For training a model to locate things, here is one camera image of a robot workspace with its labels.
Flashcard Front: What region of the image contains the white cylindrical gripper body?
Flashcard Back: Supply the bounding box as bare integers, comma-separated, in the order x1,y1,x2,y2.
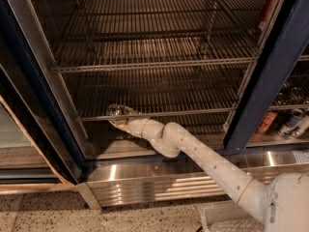
126,118,164,143

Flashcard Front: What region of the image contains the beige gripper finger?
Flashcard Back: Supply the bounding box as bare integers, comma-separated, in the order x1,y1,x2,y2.
121,105,140,116
109,119,128,132

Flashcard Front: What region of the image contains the silver redbull can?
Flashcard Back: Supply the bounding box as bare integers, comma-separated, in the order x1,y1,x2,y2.
107,103,129,120

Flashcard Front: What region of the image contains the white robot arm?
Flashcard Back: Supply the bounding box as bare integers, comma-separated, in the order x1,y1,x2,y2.
107,103,309,232

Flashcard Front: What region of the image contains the stainless steel fridge base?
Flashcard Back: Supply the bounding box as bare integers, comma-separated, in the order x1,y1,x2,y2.
76,149,309,209

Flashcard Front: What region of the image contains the open glass fridge door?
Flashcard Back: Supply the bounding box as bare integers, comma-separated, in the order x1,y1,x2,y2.
0,0,82,191

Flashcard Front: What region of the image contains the red can right compartment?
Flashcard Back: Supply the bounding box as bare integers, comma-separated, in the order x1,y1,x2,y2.
252,111,278,141

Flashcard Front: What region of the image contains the white blue can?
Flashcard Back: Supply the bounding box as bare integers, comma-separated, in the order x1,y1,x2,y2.
278,109,304,136

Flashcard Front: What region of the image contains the white can far right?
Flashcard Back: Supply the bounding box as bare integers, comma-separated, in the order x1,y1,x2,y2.
293,111,309,138

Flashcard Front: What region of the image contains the dark blue fridge pillar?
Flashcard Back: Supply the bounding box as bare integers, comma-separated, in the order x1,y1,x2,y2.
224,0,309,152

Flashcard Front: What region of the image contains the clear plastic bin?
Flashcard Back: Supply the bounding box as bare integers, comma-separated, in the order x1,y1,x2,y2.
200,201,264,232

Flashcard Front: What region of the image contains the bottom wire fridge shelf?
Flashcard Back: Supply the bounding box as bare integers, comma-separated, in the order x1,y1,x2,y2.
75,66,242,124

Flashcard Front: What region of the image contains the wire fridge shelf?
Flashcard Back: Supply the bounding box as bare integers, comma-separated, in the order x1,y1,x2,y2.
69,0,264,40
75,66,242,124
52,30,258,73

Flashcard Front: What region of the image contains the middle wire fridge shelf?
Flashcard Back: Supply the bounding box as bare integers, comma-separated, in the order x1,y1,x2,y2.
52,30,258,73

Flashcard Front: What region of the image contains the upper wire fridge shelf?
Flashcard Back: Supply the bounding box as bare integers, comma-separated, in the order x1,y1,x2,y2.
69,0,264,40

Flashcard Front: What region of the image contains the right compartment wire shelf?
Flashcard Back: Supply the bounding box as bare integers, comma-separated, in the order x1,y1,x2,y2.
269,44,309,110

